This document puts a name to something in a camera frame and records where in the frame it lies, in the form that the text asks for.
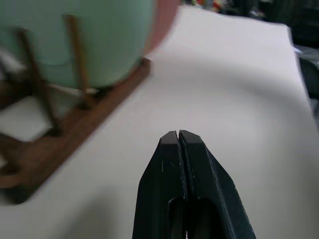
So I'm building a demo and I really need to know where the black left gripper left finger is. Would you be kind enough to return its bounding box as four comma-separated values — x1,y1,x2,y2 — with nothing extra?
131,130,188,239

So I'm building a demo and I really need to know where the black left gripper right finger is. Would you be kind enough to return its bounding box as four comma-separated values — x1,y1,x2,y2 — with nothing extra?
178,129,258,239

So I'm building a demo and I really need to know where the wooden dish rack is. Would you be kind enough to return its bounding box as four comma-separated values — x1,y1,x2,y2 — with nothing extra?
0,14,152,205

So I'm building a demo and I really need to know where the green plate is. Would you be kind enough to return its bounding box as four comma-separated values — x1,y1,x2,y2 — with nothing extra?
0,0,157,89

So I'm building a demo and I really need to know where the pink plate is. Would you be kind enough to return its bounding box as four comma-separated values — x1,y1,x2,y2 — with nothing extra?
142,0,180,58

